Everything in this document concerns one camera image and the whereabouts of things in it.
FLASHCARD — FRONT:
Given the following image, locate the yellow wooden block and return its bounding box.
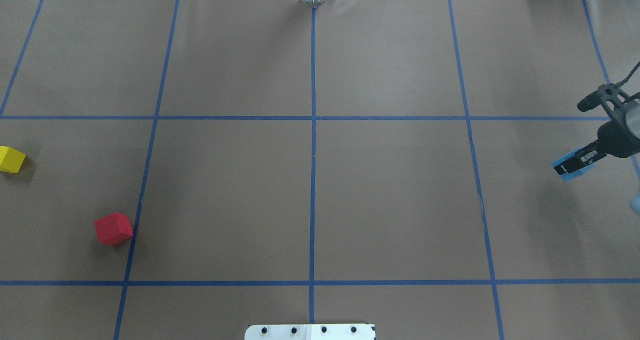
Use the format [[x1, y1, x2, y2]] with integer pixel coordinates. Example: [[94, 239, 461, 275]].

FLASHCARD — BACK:
[[0, 146, 26, 174]]

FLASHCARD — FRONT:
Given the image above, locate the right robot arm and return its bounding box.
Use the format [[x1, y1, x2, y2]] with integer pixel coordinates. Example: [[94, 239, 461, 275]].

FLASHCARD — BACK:
[[551, 92, 640, 181]]

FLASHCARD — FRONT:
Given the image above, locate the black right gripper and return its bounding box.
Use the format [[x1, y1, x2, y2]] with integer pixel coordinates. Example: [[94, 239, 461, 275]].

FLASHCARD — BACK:
[[554, 121, 640, 176]]

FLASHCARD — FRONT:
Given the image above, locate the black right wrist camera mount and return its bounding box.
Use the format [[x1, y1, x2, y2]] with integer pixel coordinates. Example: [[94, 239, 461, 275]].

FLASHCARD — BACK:
[[577, 81, 632, 116]]

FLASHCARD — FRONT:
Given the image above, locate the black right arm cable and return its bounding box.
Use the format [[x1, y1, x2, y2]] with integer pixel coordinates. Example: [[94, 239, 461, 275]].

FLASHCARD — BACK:
[[620, 63, 640, 88]]

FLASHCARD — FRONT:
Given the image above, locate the blue wooden block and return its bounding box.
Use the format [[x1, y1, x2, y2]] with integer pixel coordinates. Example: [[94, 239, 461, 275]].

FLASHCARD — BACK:
[[551, 148, 595, 182]]

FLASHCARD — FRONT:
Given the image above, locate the red wooden block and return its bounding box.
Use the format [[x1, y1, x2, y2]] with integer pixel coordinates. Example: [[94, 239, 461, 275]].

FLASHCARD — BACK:
[[93, 212, 134, 246]]

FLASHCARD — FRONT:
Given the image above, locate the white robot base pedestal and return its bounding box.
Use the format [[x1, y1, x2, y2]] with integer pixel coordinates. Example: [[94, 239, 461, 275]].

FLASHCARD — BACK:
[[244, 323, 377, 340]]

